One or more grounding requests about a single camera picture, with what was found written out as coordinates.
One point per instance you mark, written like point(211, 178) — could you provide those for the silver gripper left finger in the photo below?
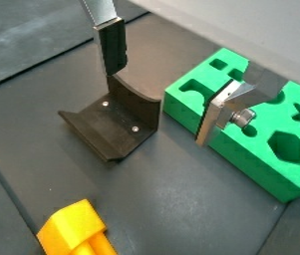
point(111, 28)

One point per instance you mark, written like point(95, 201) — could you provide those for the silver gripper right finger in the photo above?
point(230, 104)

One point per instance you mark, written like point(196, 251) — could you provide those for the yellow three prong object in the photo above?
point(75, 232)

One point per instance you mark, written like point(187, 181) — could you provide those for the black curved fixture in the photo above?
point(116, 123)

